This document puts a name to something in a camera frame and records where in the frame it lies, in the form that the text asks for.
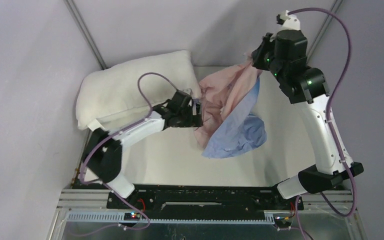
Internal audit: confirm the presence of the pink and blue pillowcase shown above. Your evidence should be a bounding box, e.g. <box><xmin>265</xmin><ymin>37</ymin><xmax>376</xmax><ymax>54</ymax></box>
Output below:
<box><xmin>194</xmin><ymin>60</ymin><xmax>267</xmax><ymax>159</ymax></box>

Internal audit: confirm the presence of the white pillow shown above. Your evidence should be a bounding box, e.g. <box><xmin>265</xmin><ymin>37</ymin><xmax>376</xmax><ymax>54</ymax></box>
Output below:
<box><xmin>75</xmin><ymin>50</ymin><xmax>202</xmax><ymax>130</ymax></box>

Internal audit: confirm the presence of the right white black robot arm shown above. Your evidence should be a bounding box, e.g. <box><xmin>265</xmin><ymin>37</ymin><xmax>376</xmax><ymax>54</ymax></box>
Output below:
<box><xmin>251</xmin><ymin>29</ymin><xmax>364</xmax><ymax>209</ymax></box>

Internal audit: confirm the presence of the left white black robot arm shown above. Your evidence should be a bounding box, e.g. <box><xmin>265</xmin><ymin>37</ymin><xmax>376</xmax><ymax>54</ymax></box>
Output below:
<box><xmin>80</xmin><ymin>90</ymin><xmax>203</xmax><ymax>208</ymax></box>

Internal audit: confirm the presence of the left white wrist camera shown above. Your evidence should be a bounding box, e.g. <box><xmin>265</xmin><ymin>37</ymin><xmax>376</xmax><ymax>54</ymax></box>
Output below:
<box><xmin>177</xmin><ymin>88</ymin><xmax>202</xmax><ymax>116</ymax></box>

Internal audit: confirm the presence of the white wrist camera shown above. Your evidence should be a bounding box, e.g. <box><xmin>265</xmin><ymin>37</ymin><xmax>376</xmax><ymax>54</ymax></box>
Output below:
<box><xmin>276</xmin><ymin>10</ymin><xmax>301</xmax><ymax>34</ymax></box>
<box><xmin>177</xmin><ymin>88</ymin><xmax>202</xmax><ymax>116</ymax></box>

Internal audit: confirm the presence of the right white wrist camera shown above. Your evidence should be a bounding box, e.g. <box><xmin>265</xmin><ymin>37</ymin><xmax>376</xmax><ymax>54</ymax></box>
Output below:
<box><xmin>276</xmin><ymin>10</ymin><xmax>301</xmax><ymax>34</ymax></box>

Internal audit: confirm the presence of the right aluminium frame post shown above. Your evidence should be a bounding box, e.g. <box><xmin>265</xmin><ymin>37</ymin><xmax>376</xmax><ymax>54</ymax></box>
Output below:
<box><xmin>307</xmin><ymin>0</ymin><xmax>344</xmax><ymax>62</ymax></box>

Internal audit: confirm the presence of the aluminium frame post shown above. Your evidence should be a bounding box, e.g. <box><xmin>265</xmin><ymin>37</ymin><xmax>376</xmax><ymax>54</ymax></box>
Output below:
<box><xmin>63</xmin><ymin>0</ymin><xmax>108</xmax><ymax>70</ymax></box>
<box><xmin>307</xmin><ymin>0</ymin><xmax>344</xmax><ymax>62</ymax></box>

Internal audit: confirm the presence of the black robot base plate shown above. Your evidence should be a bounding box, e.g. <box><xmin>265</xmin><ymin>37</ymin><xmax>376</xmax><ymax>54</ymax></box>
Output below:
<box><xmin>106</xmin><ymin>184</ymin><xmax>304</xmax><ymax>220</ymax></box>

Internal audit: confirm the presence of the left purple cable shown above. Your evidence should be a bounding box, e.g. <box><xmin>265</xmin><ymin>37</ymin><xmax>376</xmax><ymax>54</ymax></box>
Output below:
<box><xmin>67</xmin><ymin>72</ymin><xmax>182</xmax><ymax>238</ymax></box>

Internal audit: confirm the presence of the purple cable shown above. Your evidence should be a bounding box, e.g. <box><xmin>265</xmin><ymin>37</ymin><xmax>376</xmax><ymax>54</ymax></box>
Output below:
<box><xmin>67</xmin><ymin>72</ymin><xmax>182</xmax><ymax>238</ymax></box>
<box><xmin>278</xmin><ymin>7</ymin><xmax>359</xmax><ymax>240</ymax></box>

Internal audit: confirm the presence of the grey slotted cable duct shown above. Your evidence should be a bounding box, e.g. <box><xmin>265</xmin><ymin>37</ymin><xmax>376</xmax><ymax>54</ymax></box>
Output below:
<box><xmin>66</xmin><ymin>211</ymin><xmax>275</xmax><ymax>225</ymax></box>

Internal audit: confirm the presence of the left aluminium frame post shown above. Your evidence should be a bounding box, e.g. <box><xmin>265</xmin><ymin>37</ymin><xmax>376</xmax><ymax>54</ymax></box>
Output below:
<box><xmin>63</xmin><ymin>0</ymin><xmax>108</xmax><ymax>70</ymax></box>

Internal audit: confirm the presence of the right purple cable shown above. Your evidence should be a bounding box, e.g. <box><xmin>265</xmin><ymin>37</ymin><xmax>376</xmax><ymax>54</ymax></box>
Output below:
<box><xmin>278</xmin><ymin>7</ymin><xmax>359</xmax><ymax>240</ymax></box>

